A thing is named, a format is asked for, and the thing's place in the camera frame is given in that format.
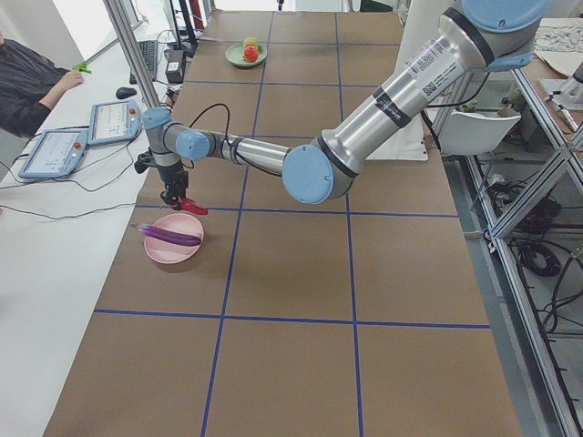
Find red pomegranate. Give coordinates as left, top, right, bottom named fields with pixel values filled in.
left=242, top=46, right=259, bottom=63

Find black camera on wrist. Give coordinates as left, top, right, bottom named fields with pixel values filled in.
left=134, top=152, right=156, bottom=174

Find light green plate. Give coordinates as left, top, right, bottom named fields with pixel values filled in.
left=225, top=43, right=268, bottom=68

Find left teach pendant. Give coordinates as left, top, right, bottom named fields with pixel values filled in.
left=18, top=128, right=88, bottom=179

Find black keyboard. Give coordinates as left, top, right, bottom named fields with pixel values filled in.
left=131, top=40, right=159, bottom=82

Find purple eggplant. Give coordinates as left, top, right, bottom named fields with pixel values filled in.
left=131, top=224, right=202, bottom=247

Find black power adapter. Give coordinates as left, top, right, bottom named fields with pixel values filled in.
left=165, top=50, right=186, bottom=84

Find aluminium frame post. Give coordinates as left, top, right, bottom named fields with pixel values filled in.
left=103, top=0, right=159, bottom=108

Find white chair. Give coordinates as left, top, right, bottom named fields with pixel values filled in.
left=438, top=111, right=521, bottom=156

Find pink plate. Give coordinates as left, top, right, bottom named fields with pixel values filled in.
left=138, top=213, right=204, bottom=264

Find right teach pendant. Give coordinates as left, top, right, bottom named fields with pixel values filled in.
left=87, top=99, right=141, bottom=146

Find teach pendant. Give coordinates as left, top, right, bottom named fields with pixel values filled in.
left=18, top=128, right=88, bottom=179
left=87, top=99, right=141, bottom=146

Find black computer mouse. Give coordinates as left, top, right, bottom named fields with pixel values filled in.
left=115, top=86, right=138, bottom=100

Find green clamp tool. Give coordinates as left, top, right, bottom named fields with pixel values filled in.
left=72, top=62, right=93, bottom=74

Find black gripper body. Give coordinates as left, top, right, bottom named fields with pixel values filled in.
left=159, top=163, right=189, bottom=197

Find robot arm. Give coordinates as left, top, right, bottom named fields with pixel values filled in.
left=134, top=0, right=550, bottom=214

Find black floor cables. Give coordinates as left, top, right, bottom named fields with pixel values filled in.
left=482, top=177, right=583, bottom=338

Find aluminium frame rack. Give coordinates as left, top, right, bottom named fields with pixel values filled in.
left=454, top=56, right=582, bottom=436

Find white side table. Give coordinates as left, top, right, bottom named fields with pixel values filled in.
left=0, top=8, right=201, bottom=437

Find seated person in black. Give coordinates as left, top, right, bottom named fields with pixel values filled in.
left=1, top=37, right=84, bottom=138

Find red chili pepper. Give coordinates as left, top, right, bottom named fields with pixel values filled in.
left=183, top=198, right=209, bottom=216

